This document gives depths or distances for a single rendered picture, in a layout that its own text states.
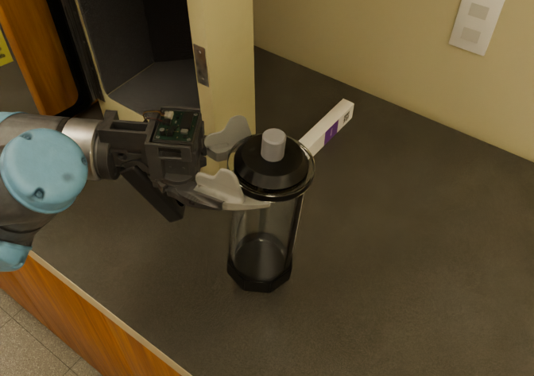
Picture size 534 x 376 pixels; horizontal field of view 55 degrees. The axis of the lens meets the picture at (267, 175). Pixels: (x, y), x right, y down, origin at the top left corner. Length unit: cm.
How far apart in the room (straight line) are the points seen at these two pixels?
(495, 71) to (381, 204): 33
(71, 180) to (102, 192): 50
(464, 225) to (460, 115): 28
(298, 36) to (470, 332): 75
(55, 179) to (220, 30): 38
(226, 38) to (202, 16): 7
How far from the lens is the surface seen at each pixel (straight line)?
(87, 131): 64
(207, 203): 61
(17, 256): 63
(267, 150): 60
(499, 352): 85
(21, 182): 49
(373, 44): 115
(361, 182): 98
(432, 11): 106
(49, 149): 50
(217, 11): 76
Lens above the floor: 166
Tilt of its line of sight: 48 degrees down
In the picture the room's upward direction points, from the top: straight up
